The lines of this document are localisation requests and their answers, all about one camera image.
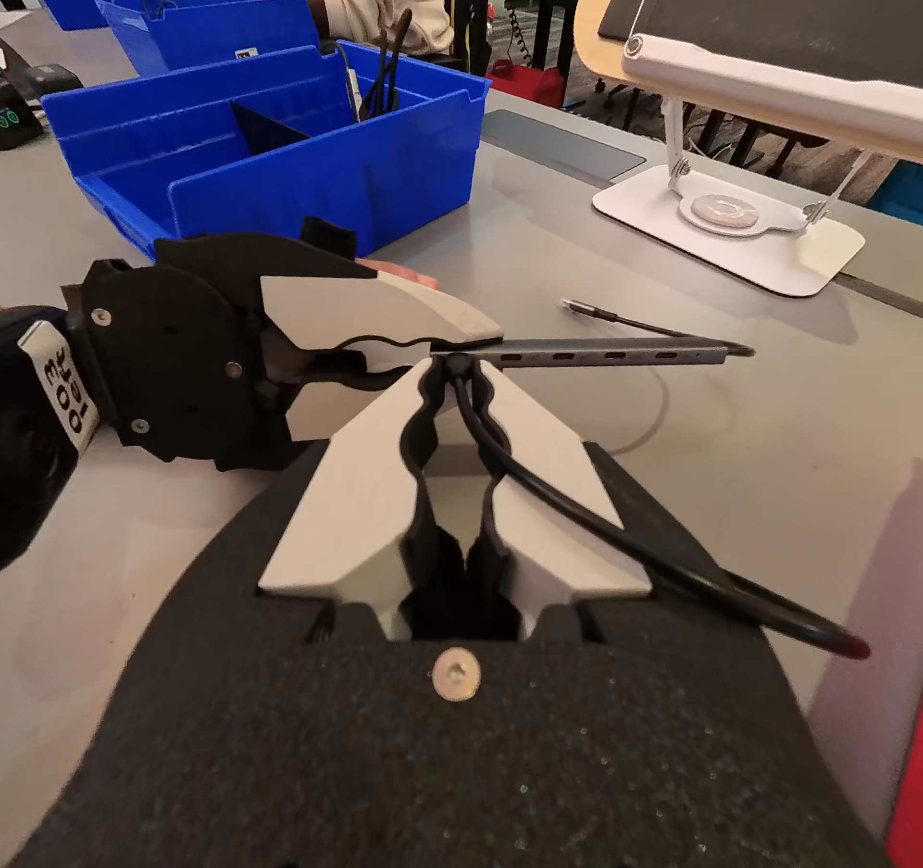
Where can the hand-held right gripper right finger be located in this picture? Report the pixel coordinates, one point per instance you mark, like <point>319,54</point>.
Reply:
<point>562,558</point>

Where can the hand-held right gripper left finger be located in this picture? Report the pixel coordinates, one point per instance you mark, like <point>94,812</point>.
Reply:
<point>346,514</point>

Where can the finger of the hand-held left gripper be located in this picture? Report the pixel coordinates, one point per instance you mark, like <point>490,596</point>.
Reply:
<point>360,309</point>
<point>324,413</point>

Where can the grey USB hub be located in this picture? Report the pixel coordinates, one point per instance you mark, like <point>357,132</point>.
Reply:
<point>613,356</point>

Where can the grey USB hub double plug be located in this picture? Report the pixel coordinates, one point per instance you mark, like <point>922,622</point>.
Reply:
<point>352,89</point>

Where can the red storage bin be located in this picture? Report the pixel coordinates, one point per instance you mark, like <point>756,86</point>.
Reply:
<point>910,832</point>
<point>526,83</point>

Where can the grey desk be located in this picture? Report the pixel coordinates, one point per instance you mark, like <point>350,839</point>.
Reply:
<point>757,449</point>

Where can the person's left hand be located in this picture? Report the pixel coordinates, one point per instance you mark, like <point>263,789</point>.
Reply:
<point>404,275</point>

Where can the black bin divider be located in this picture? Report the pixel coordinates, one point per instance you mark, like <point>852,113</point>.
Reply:
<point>270,129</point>

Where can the black device green lights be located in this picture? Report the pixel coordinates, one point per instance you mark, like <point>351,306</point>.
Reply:
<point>29,89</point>

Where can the blue storage bin white label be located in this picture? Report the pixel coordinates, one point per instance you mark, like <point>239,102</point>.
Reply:
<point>216,31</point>

